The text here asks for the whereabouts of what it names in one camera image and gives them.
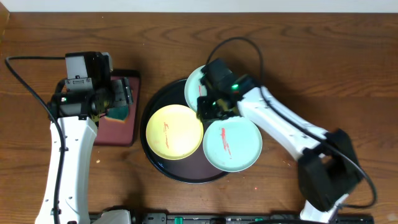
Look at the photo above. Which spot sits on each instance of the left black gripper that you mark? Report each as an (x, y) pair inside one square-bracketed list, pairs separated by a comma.
[(125, 92)]

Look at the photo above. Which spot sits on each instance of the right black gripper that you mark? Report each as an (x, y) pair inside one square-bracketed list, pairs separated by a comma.
[(203, 111)]

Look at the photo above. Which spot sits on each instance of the green and yellow sponge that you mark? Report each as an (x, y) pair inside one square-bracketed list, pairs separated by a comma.
[(119, 114)]

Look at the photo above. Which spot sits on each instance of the light blue plate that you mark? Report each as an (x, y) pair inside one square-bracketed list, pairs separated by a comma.
[(232, 145), (194, 89)]

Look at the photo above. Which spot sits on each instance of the yellow plate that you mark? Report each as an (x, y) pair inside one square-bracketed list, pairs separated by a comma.
[(174, 132)]

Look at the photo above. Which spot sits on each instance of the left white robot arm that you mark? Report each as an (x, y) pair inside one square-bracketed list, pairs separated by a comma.
[(73, 136)]

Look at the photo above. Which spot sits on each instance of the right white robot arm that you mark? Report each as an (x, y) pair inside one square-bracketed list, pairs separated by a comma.
[(328, 168)]

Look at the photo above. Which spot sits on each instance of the rectangular black tray red liner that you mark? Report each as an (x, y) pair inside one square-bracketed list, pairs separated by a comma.
[(120, 130)]

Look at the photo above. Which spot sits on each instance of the round black tray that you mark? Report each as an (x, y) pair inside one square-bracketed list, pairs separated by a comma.
[(194, 169)]

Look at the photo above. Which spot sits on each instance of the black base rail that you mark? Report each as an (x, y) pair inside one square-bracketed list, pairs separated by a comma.
[(127, 217)]

